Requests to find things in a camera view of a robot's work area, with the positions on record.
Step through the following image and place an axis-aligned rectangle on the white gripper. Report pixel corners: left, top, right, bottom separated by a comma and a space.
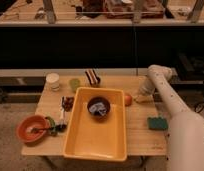
134, 78, 155, 103

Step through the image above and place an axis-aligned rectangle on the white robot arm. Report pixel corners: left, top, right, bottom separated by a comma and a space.
134, 65, 204, 171

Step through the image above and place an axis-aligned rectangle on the light green cup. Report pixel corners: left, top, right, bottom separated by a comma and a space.
69, 78, 81, 92

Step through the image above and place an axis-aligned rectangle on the orange fruit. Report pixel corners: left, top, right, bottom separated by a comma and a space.
124, 93, 132, 106

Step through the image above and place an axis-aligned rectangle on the green sponge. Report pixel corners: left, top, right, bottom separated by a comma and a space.
147, 117, 168, 130

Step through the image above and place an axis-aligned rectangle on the dark bowl with cloth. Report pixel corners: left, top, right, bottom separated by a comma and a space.
87, 97, 110, 117

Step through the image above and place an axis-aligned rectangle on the wooden table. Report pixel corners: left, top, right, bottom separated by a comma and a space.
22, 76, 166, 157

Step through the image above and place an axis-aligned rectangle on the striped brown cake slice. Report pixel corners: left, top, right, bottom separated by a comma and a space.
85, 69, 101, 87

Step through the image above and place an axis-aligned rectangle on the yellow plastic tub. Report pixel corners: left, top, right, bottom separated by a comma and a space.
63, 87, 127, 162

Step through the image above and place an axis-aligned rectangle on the brown chocolate piece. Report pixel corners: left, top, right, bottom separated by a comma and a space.
63, 97, 74, 112

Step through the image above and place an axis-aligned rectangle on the green vegetable toy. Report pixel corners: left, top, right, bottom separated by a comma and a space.
45, 116, 57, 136

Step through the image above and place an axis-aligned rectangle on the orange bowl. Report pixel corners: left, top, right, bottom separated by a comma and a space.
16, 115, 49, 143

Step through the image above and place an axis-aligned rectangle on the white handled utensil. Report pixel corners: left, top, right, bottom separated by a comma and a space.
60, 96, 65, 128

